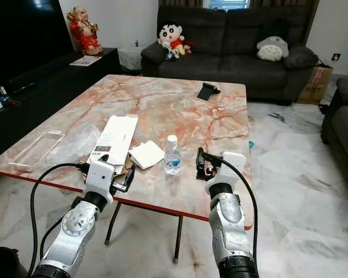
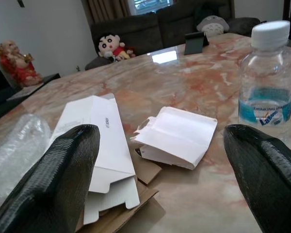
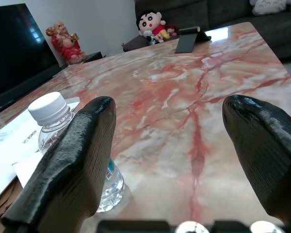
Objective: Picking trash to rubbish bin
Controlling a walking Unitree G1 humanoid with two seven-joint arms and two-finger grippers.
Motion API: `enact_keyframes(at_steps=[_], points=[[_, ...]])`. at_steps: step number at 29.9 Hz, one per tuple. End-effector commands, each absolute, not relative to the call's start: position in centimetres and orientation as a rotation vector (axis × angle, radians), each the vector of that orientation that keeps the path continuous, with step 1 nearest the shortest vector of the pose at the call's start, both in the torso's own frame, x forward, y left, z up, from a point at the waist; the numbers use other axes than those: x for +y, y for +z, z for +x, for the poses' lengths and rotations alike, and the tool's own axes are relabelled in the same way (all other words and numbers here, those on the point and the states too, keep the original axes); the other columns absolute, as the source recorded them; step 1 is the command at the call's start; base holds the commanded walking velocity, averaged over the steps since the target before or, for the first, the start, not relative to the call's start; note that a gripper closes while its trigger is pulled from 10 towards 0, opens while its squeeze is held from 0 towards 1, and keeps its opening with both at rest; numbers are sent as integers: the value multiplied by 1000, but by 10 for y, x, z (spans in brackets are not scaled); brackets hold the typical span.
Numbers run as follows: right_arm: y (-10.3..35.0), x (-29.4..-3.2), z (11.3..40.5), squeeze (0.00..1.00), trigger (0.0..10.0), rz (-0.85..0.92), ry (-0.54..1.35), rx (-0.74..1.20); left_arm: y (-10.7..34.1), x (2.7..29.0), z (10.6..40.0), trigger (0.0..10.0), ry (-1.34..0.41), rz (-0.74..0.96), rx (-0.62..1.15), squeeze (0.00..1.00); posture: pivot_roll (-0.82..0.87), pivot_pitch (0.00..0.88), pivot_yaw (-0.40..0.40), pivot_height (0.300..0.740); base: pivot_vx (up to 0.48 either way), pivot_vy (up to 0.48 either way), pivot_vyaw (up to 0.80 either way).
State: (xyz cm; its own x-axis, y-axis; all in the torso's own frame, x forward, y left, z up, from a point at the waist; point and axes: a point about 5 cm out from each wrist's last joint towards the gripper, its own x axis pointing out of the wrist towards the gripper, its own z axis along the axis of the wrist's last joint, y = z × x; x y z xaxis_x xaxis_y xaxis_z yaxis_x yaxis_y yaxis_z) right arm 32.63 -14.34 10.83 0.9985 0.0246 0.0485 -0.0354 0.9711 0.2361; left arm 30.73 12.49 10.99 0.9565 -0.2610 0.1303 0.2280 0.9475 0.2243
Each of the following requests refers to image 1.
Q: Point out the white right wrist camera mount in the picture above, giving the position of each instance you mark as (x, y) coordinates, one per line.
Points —
(229, 168)

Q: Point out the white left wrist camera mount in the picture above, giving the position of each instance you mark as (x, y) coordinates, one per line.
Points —
(100, 176)

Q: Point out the brown cardboard piece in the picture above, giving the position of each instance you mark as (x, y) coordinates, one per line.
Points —
(127, 167)

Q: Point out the bright window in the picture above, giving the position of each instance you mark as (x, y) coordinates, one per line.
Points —
(228, 4)

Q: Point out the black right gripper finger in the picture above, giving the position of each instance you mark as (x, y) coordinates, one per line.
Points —
(199, 163)

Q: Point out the black wall socket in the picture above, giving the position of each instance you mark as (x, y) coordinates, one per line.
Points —
(336, 57)

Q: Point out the brown cardboard carton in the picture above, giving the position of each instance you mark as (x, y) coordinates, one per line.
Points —
(316, 84)

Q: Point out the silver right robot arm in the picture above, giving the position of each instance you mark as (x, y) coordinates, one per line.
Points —
(229, 220)

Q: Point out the clear plastic tray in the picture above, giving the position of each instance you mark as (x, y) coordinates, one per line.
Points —
(36, 150)

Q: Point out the black flat television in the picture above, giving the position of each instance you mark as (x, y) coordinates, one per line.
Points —
(23, 35)

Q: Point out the small black white plush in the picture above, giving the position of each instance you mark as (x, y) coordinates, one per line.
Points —
(169, 53)

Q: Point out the clear crumpled plastic bag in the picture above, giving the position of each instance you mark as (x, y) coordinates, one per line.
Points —
(78, 145)

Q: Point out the black phone stand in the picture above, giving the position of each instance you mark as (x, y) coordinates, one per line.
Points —
(209, 91)

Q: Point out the dark grey fabric sofa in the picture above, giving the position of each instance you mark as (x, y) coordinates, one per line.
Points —
(226, 66)

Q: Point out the white lace covered side table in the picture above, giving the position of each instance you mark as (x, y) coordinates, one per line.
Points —
(130, 58)

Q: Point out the small red plush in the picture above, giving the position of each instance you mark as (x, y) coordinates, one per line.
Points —
(188, 48)

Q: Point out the red gold deity figurine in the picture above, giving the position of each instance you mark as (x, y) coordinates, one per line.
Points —
(85, 33)

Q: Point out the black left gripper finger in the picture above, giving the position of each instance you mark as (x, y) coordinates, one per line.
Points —
(130, 176)

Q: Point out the dark grey armchair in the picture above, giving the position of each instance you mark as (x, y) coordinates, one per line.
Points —
(345, 127)

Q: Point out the black television console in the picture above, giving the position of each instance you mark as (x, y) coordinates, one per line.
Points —
(58, 87)

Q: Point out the long white cardboard box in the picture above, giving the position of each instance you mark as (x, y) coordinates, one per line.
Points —
(116, 136)

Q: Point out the grey white Totoro plush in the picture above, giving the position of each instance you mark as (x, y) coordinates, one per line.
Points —
(272, 47)

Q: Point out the white red booklet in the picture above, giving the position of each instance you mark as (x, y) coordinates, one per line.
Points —
(85, 61)

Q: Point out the cartoon boy plush red shirt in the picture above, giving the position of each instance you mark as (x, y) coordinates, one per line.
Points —
(171, 36)

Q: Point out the small white cardboard box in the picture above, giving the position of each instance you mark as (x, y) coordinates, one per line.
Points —
(147, 155)

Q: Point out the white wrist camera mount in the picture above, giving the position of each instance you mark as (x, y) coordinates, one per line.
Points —
(229, 168)
(100, 176)

